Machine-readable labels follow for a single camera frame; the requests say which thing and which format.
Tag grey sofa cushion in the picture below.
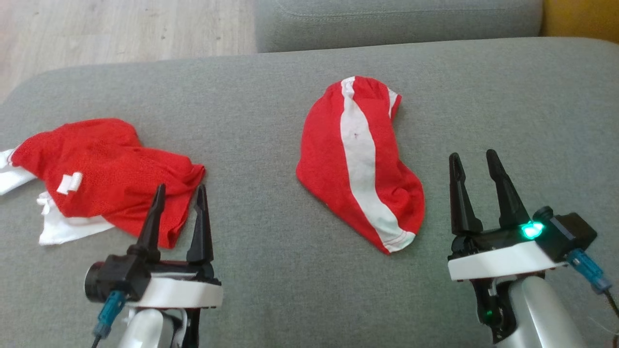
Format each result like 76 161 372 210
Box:
255 0 544 53

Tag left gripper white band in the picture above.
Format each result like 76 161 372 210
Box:
127 183 223 310

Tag grey sofa seat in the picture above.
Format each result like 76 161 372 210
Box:
0 37 619 348

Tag camera cable blue plug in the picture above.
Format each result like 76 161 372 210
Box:
91 290 127 348
566 248 619 341

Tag yellow pillow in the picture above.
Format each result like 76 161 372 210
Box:
541 0 619 44

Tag right camera cable blue plug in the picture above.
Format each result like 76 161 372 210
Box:
566 248 619 341

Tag red white basketball jersey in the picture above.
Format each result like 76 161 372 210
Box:
0 117 206 249

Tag red shorts with white stripe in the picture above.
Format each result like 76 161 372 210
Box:
296 76 426 255

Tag left camera cable blue plug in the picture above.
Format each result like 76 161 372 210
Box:
91 290 127 348

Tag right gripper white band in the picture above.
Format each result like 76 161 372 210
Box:
447 149 567 282

